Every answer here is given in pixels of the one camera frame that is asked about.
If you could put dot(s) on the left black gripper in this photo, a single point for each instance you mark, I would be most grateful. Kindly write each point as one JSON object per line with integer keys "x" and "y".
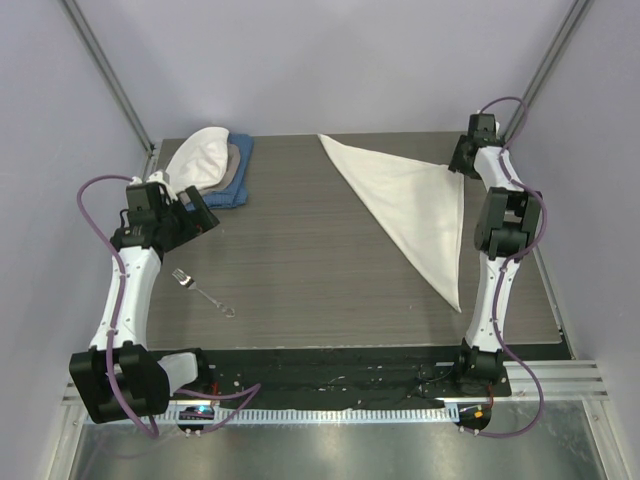
{"x": 203, "y": 219}

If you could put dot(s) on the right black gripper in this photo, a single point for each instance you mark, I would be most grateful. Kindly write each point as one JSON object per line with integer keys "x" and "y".
{"x": 456, "y": 161}

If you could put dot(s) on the ornate silver fork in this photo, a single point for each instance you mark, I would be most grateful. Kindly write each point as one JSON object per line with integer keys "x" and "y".
{"x": 189, "y": 283}

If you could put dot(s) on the white cloth napkin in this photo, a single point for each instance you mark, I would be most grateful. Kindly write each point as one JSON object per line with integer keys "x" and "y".
{"x": 419, "y": 205}

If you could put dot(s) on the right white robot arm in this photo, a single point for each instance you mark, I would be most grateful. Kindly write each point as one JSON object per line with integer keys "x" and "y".
{"x": 504, "y": 234}

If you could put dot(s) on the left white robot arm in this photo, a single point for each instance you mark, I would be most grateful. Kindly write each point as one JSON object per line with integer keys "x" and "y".
{"x": 118, "y": 378}

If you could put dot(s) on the white folded cloth on pile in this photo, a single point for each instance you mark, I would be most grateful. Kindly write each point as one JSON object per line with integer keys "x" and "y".
{"x": 207, "y": 141}

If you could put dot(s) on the blue checkered cloth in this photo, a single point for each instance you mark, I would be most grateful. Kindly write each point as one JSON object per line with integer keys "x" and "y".
{"x": 231, "y": 191}

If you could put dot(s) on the grey cloth in pile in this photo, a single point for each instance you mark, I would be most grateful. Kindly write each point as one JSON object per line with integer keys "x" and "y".
{"x": 211, "y": 176}

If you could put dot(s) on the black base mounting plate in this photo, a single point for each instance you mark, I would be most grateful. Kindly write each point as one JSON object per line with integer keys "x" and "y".
{"x": 335, "y": 379}

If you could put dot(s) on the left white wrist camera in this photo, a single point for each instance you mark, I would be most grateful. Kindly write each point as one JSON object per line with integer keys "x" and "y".
{"x": 159, "y": 176}

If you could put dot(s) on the left aluminium frame post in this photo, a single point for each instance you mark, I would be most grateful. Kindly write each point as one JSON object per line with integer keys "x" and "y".
{"x": 96, "y": 53}

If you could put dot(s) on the aluminium frame post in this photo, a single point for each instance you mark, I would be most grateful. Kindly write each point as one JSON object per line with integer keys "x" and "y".
{"x": 560, "y": 41}
{"x": 96, "y": 53}

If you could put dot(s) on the right aluminium frame post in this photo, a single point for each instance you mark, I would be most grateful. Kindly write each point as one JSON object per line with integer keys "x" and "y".
{"x": 560, "y": 41}

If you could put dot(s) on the white slotted cable duct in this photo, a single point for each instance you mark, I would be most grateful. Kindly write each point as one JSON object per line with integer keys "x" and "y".
{"x": 447, "y": 414}

